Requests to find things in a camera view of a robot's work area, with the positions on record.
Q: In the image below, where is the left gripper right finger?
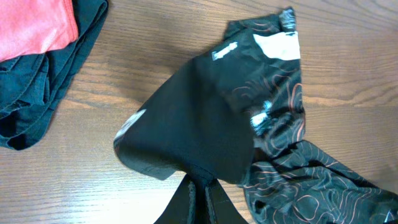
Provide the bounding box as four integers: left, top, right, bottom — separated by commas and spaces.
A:
205, 179, 248, 224

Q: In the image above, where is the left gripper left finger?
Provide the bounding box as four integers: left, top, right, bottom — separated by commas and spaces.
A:
154, 175, 196, 224

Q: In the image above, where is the black printed cycling jersey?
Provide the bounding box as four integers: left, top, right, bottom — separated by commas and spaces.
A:
113, 7, 397, 224

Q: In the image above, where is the navy folded garment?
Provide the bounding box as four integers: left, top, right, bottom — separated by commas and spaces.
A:
1, 0, 109, 150

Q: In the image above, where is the red folded shirt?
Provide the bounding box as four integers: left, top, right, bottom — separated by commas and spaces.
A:
1, 0, 78, 61

